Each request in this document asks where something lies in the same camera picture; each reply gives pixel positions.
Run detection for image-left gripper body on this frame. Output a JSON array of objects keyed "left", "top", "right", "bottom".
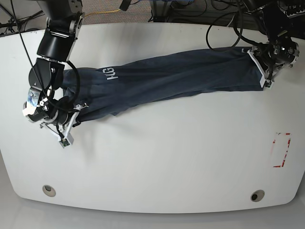
[{"left": 22, "top": 88, "right": 75, "bottom": 126}]

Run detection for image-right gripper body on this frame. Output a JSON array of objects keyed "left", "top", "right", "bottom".
[{"left": 254, "top": 39, "right": 300, "bottom": 76}]

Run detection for dark blue T-shirt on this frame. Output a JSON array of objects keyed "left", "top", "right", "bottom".
[{"left": 61, "top": 47, "right": 262, "bottom": 122}]

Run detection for red tape rectangle marking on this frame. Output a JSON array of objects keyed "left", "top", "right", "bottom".
[{"left": 271, "top": 132, "right": 292, "bottom": 168}]

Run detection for black tripod stand legs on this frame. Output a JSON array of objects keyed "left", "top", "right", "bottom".
[{"left": 0, "top": 4, "right": 45, "bottom": 37}]

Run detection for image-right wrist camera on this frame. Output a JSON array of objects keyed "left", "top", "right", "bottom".
[{"left": 260, "top": 77, "right": 274, "bottom": 90}]

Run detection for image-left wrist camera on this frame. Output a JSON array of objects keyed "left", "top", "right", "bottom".
[{"left": 59, "top": 135, "right": 74, "bottom": 148}]

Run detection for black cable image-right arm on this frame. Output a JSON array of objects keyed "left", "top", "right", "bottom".
[{"left": 199, "top": 0, "right": 267, "bottom": 49}]

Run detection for left table cable grommet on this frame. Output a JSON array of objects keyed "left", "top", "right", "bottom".
[{"left": 42, "top": 185, "right": 56, "bottom": 198}]

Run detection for table cable grommet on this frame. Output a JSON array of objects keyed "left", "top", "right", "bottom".
[
  {"left": 42, "top": 185, "right": 56, "bottom": 198},
  {"left": 250, "top": 190, "right": 265, "bottom": 202}
]

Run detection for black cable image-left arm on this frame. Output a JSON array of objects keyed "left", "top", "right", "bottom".
[{"left": 9, "top": 0, "right": 81, "bottom": 110}]

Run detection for yellow cable on floor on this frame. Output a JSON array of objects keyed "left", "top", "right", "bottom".
[{"left": 84, "top": 7, "right": 121, "bottom": 19}]

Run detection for right table cable grommet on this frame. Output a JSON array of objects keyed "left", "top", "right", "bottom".
[{"left": 250, "top": 190, "right": 265, "bottom": 202}]

